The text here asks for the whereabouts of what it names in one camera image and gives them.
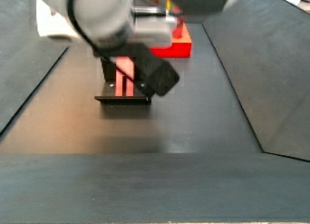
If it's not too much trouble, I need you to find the black curved holder stand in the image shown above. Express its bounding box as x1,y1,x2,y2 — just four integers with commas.
95,57,151,103

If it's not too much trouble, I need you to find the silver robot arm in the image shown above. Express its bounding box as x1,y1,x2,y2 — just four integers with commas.
37,0,176,49

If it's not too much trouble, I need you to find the red peg board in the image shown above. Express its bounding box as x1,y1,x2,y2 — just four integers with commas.
149,24,192,58

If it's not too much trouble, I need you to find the red hexagon peg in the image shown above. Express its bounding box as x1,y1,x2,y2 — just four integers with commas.
172,12,184,39

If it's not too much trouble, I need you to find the yellow orange block peg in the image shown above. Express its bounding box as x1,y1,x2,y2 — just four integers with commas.
165,0,173,11

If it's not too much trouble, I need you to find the red double-square object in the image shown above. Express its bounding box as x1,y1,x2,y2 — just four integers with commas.
115,57,135,97

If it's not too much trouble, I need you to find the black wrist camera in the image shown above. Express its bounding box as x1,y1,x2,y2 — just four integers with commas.
93,42,181,97

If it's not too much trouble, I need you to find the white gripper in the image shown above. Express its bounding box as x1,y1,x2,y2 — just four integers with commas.
36,0,176,48

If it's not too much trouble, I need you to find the black camera cable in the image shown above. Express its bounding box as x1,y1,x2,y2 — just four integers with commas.
65,0,137,83

